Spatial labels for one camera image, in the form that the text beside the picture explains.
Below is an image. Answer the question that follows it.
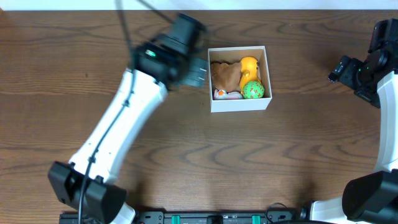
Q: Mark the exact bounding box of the brown plush toy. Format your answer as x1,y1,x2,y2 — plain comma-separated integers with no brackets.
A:
210,62,241,92

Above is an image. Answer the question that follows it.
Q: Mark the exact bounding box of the white pink duck toy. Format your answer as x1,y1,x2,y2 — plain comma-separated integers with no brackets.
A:
213,89,243,100

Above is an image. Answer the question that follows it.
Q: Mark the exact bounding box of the white cardboard box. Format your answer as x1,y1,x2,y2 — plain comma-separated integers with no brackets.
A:
208,46,272,113

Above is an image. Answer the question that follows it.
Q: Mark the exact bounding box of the yellow rubber dinosaur toy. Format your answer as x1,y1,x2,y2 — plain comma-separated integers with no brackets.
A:
239,56,261,93

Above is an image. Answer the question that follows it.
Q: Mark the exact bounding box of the green patterned ball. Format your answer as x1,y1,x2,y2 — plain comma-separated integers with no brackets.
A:
242,81,265,99

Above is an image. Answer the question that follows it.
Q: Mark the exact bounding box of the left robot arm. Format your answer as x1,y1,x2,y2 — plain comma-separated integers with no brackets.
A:
48,41,206,223

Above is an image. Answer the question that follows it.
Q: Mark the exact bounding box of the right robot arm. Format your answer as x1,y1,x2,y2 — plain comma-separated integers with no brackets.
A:
308,47,397,224

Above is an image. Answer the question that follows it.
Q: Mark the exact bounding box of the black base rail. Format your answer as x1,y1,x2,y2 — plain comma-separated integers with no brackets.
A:
58,210,304,224

